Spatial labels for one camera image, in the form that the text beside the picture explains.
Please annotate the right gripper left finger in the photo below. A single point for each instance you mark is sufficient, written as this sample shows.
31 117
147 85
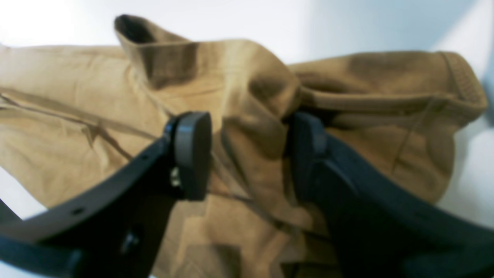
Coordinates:
115 229

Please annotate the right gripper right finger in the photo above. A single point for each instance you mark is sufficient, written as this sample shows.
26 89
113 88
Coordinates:
378 229

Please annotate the brown t-shirt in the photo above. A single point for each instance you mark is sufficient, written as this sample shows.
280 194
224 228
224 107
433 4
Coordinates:
73 115

